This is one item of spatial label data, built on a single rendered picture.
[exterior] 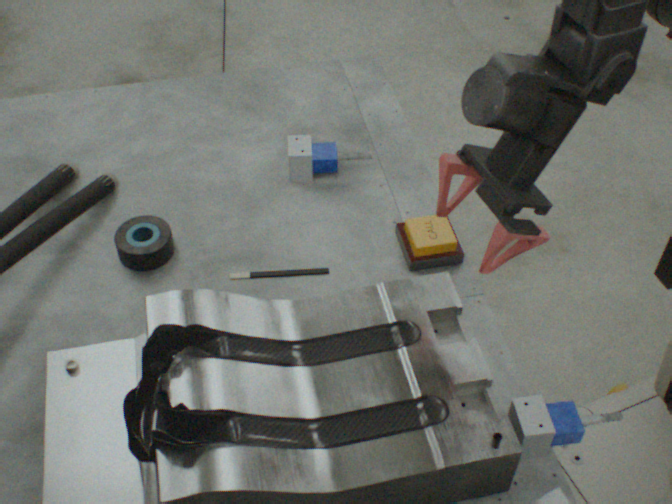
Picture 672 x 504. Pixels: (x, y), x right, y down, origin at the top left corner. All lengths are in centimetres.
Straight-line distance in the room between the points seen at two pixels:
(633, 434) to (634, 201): 104
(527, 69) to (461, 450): 39
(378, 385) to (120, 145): 67
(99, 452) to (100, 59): 230
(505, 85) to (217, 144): 69
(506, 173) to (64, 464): 56
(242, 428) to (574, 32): 51
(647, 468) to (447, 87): 163
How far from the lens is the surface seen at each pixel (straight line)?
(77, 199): 124
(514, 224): 85
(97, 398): 99
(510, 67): 79
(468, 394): 96
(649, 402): 175
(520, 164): 86
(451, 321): 102
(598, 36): 80
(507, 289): 223
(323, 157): 126
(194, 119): 142
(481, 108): 80
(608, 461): 165
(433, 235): 116
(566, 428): 99
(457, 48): 310
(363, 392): 92
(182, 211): 125
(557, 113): 84
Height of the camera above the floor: 166
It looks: 47 degrees down
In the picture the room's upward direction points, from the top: straight up
